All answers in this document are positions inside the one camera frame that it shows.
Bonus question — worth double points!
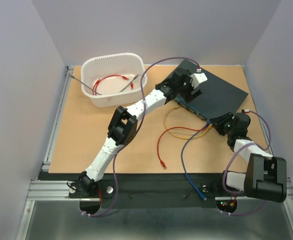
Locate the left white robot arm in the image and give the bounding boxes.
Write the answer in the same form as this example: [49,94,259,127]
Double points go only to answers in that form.
[78,67,207,197]

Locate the red patch cable pair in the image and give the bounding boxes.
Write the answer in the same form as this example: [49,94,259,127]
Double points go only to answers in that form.
[156,126,207,169]

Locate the purple camera cable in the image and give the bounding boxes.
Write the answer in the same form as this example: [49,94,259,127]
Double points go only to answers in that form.
[80,57,202,218]
[220,111,273,216]

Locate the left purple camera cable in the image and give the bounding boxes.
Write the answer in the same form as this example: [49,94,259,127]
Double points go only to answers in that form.
[80,57,202,218]

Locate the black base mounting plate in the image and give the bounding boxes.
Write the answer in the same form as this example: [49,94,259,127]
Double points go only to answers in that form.
[38,171,237,214]

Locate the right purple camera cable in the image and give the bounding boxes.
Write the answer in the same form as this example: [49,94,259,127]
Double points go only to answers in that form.
[220,111,273,216]

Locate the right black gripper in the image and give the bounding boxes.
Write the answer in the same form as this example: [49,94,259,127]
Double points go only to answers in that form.
[208,111,235,135]

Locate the white plastic tub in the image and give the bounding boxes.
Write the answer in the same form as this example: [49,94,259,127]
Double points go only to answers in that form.
[80,52,145,108]

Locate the yellow patch cable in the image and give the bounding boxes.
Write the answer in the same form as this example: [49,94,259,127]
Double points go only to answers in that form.
[163,106,210,140]

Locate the dark network switch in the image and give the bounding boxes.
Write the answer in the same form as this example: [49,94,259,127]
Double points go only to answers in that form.
[173,69,248,122]

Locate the aluminium frame rail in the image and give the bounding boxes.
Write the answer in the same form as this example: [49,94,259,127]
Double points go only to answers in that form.
[15,66,75,240]

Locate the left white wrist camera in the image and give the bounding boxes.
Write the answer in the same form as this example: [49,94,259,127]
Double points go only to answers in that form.
[190,72,208,89]

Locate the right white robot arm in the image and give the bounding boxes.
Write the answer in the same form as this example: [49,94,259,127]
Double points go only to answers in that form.
[209,109,287,203]

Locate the blue patch cable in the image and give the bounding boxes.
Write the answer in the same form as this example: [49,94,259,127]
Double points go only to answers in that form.
[181,120,212,201]

